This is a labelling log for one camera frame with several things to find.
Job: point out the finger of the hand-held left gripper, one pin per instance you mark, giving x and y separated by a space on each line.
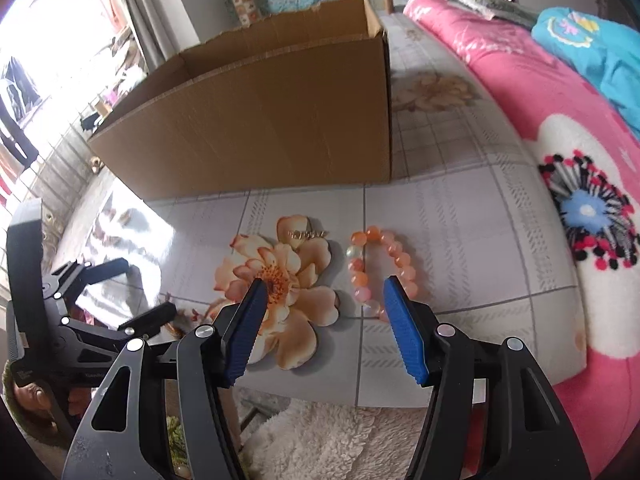
152 319
107 269

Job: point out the orange square patterned roll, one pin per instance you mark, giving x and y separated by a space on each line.
244 2

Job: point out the hanging dark garment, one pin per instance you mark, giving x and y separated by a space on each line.
17 110

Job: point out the white fleece robe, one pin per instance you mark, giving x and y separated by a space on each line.
325 440

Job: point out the grey fuzzy cloth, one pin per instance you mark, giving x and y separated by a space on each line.
490 7

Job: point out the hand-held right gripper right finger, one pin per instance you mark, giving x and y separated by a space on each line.
405 330

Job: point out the brown cardboard box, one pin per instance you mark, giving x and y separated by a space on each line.
250 135

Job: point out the metal window railing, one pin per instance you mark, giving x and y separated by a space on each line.
55 160

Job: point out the grey curtain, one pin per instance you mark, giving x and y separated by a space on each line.
135 10

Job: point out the pink floral blanket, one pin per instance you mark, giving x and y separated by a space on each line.
525 90

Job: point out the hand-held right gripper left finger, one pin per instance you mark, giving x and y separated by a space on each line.
245 335

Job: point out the person's left hand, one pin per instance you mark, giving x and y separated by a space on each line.
35 397

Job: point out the rhinestone hair clip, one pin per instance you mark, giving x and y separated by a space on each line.
305 234

